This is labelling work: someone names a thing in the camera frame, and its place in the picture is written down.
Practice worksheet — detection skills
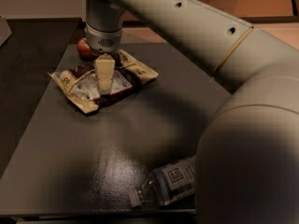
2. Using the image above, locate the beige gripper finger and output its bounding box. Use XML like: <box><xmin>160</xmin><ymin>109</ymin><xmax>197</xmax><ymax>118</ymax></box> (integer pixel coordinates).
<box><xmin>94</xmin><ymin>54</ymin><xmax>115</xmax><ymax>95</ymax></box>

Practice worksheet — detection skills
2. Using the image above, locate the brown chip bag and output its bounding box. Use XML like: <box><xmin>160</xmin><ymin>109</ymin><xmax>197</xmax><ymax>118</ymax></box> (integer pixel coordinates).
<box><xmin>50</xmin><ymin>49</ymin><xmax>159</xmax><ymax>114</ymax></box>

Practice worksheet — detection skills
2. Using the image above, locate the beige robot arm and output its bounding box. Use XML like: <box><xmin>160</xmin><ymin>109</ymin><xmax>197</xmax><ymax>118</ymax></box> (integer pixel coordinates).
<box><xmin>87</xmin><ymin>0</ymin><xmax>299</xmax><ymax>224</ymax></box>

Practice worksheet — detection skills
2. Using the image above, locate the blue plastic bottle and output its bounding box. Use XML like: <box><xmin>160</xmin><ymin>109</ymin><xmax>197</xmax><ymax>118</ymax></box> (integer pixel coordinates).
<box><xmin>128</xmin><ymin>156</ymin><xmax>195</xmax><ymax>208</ymax></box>

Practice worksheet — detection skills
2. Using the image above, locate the red apple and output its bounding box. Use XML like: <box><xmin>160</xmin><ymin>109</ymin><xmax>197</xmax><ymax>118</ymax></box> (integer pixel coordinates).
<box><xmin>77</xmin><ymin>38</ymin><xmax>93</xmax><ymax>60</ymax></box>

